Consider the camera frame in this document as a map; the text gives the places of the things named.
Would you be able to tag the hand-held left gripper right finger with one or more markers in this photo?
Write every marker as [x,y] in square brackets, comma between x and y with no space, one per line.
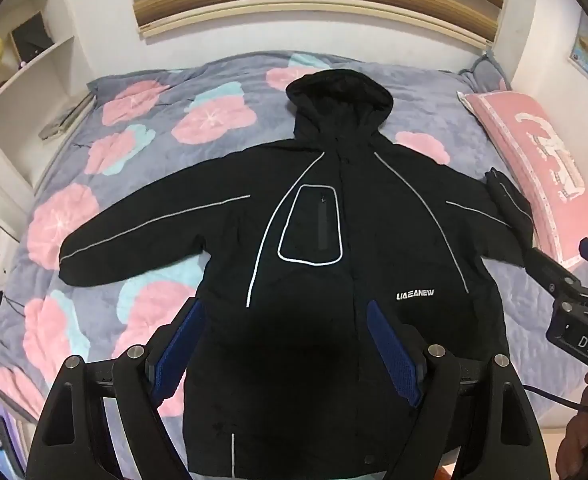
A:
[393,355]

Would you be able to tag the pink pillow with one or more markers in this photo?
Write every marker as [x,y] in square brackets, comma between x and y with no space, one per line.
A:
[518,130]

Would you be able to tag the grey floral blanket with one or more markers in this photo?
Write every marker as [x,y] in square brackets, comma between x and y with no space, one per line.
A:
[423,105]

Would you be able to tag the grey pillow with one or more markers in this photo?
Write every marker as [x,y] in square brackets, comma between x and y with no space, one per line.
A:
[488,72]

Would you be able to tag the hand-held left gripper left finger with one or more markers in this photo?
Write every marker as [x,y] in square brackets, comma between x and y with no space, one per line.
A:
[176,355]

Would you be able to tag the black hooded jacket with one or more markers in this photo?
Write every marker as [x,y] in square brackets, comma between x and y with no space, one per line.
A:
[383,220]

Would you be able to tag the black box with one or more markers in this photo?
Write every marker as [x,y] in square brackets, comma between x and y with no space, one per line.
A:
[30,36]

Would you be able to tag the white wall shelf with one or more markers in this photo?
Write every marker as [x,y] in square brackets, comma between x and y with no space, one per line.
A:
[39,80]

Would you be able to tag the book stack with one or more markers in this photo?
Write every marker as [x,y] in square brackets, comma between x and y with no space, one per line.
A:
[66,117]

